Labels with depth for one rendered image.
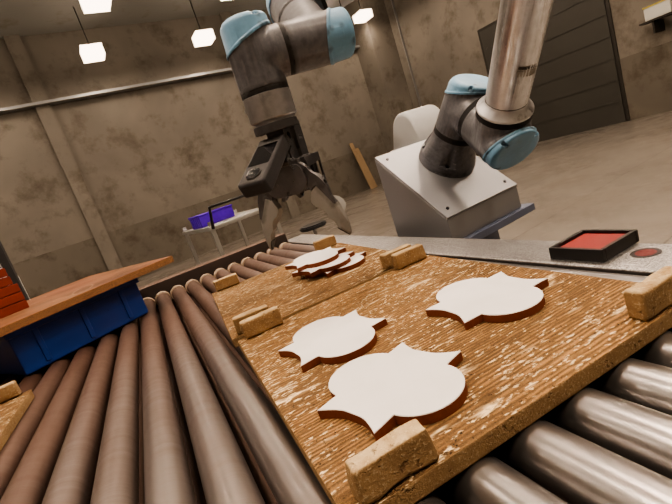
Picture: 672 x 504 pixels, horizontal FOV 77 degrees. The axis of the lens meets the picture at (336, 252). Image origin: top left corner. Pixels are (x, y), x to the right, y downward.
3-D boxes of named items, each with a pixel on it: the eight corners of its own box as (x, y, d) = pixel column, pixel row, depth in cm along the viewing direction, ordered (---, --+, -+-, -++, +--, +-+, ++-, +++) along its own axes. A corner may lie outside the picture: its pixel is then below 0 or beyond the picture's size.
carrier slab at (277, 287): (341, 247, 113) (339, 242, 113) (423, 263, 75) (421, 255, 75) (214, 299, 103) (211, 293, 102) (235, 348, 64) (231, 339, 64)
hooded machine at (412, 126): (406, 217, 658) (377, 121, 629) (438, 203, 692) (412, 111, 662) (442, 214, 592) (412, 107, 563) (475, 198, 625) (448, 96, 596)
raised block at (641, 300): (669, 292, 37) (664, 262, 37) (692, 295, 36) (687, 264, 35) (626, 319, 36) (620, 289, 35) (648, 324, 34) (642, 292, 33)
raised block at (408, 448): (426, 446, 29) (416, 412, 28) (443, 460, 27) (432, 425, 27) (351, 494, 27) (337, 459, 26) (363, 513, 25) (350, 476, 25)
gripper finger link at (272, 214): (284, 240, 78) (297, 195, 74) (269, 252, 73) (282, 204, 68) (269, 234, 78) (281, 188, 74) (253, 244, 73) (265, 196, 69)
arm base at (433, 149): (448, 140, 123) (459, 109, 115) (485, 170, 114) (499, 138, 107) (407, 151, 116) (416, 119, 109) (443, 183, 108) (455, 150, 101)
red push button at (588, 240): (586, 241, 61) (584, 232, 61) (630, 243, 56) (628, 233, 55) (559, 257, 59) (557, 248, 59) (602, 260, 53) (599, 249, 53)
